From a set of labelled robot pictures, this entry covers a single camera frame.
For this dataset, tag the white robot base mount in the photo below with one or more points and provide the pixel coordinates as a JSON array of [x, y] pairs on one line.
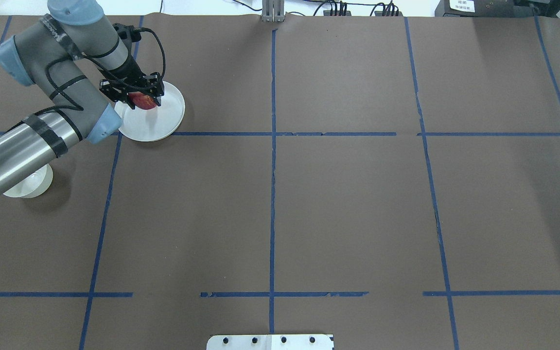
[[271, 342]]

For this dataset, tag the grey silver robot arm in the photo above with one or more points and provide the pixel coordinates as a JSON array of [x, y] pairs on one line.
[[82, 63]]

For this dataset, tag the red yellow apple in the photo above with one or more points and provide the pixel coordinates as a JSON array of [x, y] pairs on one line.
[[142, 101]]

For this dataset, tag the black device with label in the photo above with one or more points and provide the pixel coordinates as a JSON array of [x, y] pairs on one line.
[[483, 9]]

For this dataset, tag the white bowl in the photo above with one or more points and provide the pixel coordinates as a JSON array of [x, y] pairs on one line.
[[34, 185]]

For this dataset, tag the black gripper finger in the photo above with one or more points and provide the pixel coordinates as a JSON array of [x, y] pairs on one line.
[[124, 98], [157, 90]]

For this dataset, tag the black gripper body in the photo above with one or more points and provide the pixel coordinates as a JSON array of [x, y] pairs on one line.
[[131, 76]]

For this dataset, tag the white plate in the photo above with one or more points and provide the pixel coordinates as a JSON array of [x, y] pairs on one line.
[[149, 125]]

